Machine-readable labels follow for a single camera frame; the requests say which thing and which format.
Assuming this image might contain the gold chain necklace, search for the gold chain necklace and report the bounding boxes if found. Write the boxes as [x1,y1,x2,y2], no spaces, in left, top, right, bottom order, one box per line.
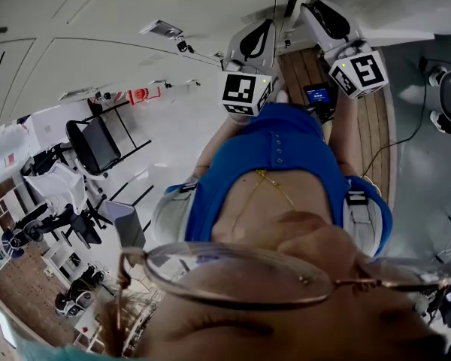
[232,168,298,229]

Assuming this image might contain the grey folding chair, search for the grey folding chair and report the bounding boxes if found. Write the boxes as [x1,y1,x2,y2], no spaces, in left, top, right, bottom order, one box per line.
[103,184,155,252]

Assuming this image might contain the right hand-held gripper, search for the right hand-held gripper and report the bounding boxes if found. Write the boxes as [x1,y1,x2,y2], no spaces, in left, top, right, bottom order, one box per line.
[300,0,390,100]

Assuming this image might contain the black office chair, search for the black office chair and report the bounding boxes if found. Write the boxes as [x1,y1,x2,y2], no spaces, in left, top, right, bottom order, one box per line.
[14,200,103,250]
[20,144,77,177]

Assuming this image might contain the person's left forearm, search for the person's left forearm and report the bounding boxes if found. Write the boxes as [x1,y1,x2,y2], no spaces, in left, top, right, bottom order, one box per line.
[197,113,257,173]

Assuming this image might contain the small white shelf unit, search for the small white shelf unit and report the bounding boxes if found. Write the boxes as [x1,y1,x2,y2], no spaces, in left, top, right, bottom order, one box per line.
[41,238,85,290]

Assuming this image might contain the person's face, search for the person's face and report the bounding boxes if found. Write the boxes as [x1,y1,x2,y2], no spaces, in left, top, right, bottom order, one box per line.
[135,211,451,361]

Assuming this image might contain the white cardboard boxes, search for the white cardboard boxes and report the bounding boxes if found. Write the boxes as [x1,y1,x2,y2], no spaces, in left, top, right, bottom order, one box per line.
[29,105,95,154]

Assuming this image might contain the gold rimmed glasses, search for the gold rimmed glasses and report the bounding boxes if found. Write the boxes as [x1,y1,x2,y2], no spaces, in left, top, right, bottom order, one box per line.
[116,240,451,312]

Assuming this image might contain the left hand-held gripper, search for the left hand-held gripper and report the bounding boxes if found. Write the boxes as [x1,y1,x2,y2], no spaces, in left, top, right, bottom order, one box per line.
[219,18,279,118]

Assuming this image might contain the black handheld screen device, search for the black handheld screen device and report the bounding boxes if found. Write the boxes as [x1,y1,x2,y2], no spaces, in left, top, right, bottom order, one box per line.
[303,81,338,124]

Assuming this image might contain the clear red label bottle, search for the clear red label bottle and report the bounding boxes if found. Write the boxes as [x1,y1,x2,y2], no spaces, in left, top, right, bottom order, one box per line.
[0,123,32,173]

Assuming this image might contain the teal cloth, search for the teal cloth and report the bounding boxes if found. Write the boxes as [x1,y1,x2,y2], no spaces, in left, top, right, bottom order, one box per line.
[18,336,136,361]

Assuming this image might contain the person's blue top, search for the person's blue top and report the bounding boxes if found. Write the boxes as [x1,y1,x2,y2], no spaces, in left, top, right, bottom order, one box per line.
[164,102,394,259]

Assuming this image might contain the white office chair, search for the white office chair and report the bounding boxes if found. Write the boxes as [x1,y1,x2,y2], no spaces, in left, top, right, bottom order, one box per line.
[22,161,110,218]

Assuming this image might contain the grey shoulder strap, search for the grey shoulder strap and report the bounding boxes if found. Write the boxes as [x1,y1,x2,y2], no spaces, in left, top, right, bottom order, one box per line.
[344,190,384,257]
[152,178,200,244]

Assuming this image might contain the person's right forearm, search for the person's right forearm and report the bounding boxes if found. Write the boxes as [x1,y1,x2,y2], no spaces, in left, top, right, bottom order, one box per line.
[328,96,362,177]

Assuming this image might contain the black cable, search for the black cable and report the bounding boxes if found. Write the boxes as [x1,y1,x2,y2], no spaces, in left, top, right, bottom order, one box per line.
[360,56,430,177]

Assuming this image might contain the black folding chair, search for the black folding chair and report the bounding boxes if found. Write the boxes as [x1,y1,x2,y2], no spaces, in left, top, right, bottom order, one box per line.
[65,99,153,178]

